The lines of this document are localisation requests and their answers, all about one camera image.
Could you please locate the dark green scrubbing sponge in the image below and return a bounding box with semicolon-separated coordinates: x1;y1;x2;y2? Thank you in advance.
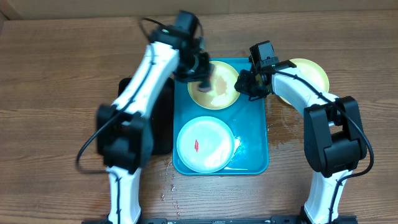
197;63;215;93

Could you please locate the yellow plate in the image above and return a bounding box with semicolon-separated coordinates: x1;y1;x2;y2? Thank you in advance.
188;61;240;110
272;58;330;111

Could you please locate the light blue plate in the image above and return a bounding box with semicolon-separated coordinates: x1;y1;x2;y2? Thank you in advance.
176;116;234;174

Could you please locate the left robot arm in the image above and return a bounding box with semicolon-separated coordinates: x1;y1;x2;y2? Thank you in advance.
94;11;214;223

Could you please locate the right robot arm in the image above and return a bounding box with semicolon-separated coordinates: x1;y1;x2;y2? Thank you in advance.
234;40;374;224

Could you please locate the teal plastic tray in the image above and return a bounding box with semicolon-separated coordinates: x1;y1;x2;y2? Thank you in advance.
173;82;269;175

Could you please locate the black plastic tray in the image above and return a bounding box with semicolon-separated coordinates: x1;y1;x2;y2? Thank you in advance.
117;77;175;156

